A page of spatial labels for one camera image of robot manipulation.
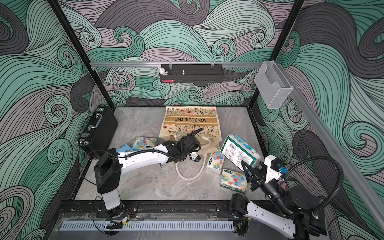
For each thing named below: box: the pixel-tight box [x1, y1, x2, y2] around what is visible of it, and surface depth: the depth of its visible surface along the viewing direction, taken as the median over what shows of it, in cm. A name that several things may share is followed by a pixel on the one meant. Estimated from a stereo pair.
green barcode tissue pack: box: [220, 134, 262, 171], surface depth 57 cm
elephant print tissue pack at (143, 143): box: [132, 137, 157, 151], surface depth 94 cm
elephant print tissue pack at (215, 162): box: [206, 151, 226, 175], surface depth 86 cm
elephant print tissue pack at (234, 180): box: [220, 168, 248, 193], surface depth 79 cm
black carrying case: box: [77, 104, 119, 159], surface depth 84 cm
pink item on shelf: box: [162, 79, 175, 83], surface depth 92 cm
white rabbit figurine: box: [157, 64, 168, 75], surface depth 87 cm
